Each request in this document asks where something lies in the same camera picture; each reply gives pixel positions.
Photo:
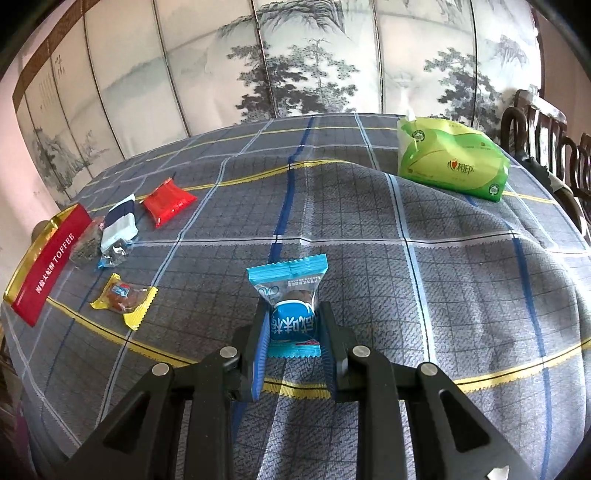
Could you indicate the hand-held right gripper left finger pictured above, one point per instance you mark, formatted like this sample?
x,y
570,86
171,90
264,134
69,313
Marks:
x,y
260,353

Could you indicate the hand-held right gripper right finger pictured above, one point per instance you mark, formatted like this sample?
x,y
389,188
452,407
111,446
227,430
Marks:
x,y
328,355

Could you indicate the blue snack packet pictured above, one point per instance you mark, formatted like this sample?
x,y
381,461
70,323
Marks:
x,y
288,281

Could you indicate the yellow snack packet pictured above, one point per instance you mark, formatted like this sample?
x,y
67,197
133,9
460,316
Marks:
x,y
122,297

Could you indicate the navy and pale blue packet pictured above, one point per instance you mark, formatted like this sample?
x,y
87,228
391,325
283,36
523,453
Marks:
x,y
119,221

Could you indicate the red rectangular candy box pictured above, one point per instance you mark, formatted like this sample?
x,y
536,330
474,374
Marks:
x,y
46,267

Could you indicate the clear packet with blue edge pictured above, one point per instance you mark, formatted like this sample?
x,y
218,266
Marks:
x,y
113,256

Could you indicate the red snack packet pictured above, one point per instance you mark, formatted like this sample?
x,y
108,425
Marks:
x,y
167,201

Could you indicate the clear packet with dark filling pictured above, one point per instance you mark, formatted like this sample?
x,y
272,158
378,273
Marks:
x,y
87,247

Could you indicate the green tissue pack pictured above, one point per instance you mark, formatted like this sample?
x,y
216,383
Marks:
x,y
452,157

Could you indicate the round wooden disc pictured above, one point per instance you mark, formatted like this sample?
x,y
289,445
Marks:
x,y
40,229

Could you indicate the painted folding screen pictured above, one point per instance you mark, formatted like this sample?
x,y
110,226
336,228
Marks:
x,y
323,55

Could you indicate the dark wooden chair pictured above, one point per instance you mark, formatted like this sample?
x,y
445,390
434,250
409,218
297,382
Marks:
x,y
535,129

